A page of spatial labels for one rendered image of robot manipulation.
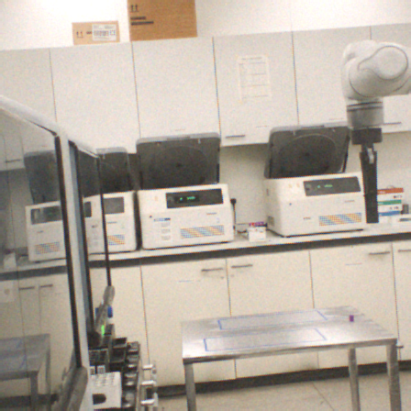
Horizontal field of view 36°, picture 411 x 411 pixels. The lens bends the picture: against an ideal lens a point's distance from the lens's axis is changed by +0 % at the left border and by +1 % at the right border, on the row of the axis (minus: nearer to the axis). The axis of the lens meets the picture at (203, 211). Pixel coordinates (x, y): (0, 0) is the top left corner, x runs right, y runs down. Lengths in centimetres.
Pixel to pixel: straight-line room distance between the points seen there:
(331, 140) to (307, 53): 58
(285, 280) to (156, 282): 78
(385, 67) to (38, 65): 300
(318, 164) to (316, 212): 56
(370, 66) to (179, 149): 267
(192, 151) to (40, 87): 102
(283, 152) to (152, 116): 88
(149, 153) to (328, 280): 136
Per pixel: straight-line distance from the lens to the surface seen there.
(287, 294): 387
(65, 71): 410
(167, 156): 402
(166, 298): 378
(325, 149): 423
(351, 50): 161
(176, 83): 406
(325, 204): 388
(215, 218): 376
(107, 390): 146
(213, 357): 177
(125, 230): 373
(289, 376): 405
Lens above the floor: 131
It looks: 3 degrees down
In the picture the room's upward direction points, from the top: 5 degrees counter-clockwise
